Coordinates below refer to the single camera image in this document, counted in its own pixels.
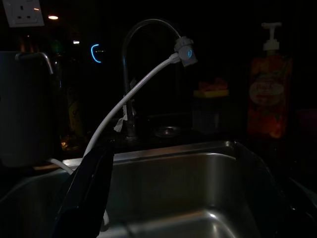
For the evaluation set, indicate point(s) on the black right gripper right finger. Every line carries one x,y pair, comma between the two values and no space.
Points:
277,205

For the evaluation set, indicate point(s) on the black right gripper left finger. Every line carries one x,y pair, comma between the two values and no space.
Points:
86,188

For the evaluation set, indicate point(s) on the stainless steel sink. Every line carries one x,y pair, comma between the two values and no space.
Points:
178,188

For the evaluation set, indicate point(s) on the round metal counter cap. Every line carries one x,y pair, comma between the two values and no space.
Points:
168,131

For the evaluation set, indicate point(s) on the grey canister with spout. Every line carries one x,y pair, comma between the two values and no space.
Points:
22,111

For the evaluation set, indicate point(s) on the orange pump soap bottle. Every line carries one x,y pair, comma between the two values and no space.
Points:
270,94

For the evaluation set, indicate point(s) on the dark sponge holder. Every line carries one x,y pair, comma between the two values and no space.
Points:
208,114

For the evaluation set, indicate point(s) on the chrome gooseneck faucet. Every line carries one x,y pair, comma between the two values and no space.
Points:
127,74

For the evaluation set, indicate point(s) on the yellow sponge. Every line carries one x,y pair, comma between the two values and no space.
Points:
210,93

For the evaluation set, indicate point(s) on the white faucet filter head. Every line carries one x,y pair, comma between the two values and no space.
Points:
185,50

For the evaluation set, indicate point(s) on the white wall socket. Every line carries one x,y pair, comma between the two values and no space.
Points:
22,15

